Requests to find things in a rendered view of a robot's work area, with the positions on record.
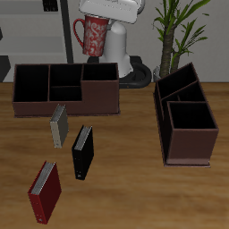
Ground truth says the flat black base plate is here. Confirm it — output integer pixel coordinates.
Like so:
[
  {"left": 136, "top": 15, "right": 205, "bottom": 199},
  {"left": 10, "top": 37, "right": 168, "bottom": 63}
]
[{"left": 87, "top": 55, "right": 153, "bottom": 89}]

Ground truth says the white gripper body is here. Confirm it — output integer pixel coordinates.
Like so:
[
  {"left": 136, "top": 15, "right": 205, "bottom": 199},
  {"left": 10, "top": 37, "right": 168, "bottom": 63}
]
[{"left": 78, "top": 0, "right": 141, "bottom": 25}]

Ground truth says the dark brown desk caddy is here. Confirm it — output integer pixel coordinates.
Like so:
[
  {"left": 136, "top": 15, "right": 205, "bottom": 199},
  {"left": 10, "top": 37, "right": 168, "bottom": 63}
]
[
  {"left": 153, "top": 62, "right": 220, "bottom": 168},
  {"left": 12, "top": 62, "right": 122, "bottom": 118}
]

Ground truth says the red patterned mug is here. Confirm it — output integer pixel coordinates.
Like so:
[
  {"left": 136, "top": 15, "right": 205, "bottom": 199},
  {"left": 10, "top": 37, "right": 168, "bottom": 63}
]
[{"left": 72, "top": 14, "right": 111, "bottom": 58}]

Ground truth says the red book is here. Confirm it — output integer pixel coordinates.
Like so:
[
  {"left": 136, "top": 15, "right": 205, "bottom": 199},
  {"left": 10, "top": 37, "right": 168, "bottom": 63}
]
[{"left": 27, "top": 160, "right": 63, "bottom": 225}]

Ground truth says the green pot plant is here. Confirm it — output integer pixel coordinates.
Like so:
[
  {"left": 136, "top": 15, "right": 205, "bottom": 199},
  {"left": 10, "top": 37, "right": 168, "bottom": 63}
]
[{"left": 152, "top": 0, "right": 212, "bottom": 83}]

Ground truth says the white shelf unit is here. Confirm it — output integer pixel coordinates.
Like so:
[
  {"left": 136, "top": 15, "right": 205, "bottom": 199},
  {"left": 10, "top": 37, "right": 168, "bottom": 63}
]
[{"left": 0, "top": 0, "right": 74, "bottom": 64}]

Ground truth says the black book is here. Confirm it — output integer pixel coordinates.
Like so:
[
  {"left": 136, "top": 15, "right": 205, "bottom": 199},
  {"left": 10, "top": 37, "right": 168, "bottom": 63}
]
[{"left": 71, "top": 124, "right": 95, "bottom": 182}]

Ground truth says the grey book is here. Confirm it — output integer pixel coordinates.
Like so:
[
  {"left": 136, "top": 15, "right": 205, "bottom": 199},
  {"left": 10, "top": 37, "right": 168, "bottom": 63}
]
[{"left": 49, "top": 103, "right": 70, "bottom": 149}]

